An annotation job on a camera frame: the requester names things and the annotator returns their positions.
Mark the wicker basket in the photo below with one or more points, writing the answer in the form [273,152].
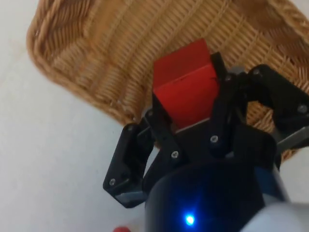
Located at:
[135,55]

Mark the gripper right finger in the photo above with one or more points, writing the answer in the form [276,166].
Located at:
[263,84]

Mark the red cylinder block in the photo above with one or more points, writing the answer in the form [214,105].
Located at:
[122,229]

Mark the red cube block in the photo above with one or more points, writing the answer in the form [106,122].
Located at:
[186,84]

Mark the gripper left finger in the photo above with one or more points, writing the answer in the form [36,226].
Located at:
[125,154]

